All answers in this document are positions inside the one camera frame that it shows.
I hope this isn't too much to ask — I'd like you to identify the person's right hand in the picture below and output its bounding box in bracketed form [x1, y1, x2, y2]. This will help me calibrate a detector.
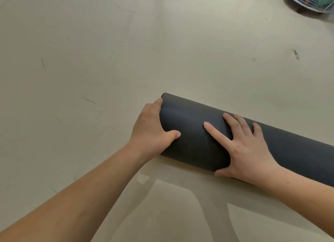
[203, 113, 281, 189]

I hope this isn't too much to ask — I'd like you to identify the person's left hand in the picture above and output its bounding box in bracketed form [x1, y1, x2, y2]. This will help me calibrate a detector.
[128, 97, 181, 163]

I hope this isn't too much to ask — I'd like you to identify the blue-grey yoga mat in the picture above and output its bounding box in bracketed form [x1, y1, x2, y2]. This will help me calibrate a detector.
[159, 92, 334, 187]

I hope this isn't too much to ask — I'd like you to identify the person's left forearm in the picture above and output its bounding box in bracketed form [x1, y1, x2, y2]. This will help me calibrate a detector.
[0, 143, 145, 242]

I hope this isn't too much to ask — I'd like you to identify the white wire basket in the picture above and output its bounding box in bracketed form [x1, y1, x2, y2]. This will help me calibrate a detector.
[287, 0, 334, 13]

